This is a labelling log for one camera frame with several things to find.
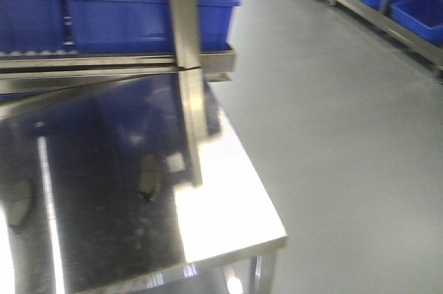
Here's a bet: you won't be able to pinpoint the grey brake pad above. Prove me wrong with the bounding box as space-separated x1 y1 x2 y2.
138 154 162 202
8 180 35 228

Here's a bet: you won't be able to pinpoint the right blue plastic bin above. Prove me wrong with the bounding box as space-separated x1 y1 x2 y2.
66 0 239 53

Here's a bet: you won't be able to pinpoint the blue plastic bin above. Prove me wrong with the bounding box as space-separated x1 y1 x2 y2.
66 0 239 53
1 0 66 53

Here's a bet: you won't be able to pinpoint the left blue plastic bin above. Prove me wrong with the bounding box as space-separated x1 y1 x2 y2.
1 0 66 53

